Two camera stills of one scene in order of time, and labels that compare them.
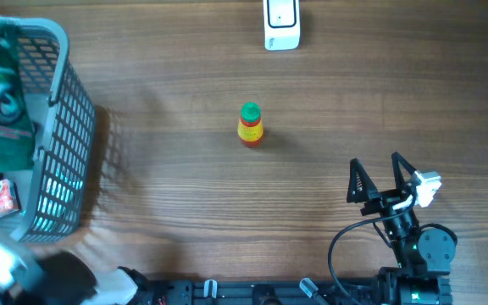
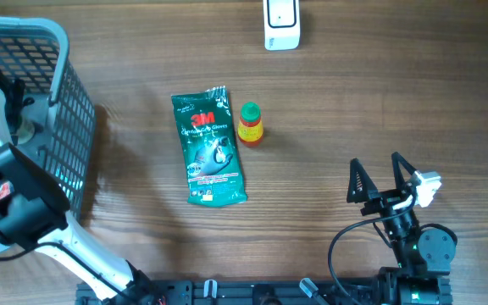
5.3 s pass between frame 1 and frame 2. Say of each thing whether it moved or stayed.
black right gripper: stayed
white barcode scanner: stayed
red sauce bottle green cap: stayed
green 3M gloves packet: moved
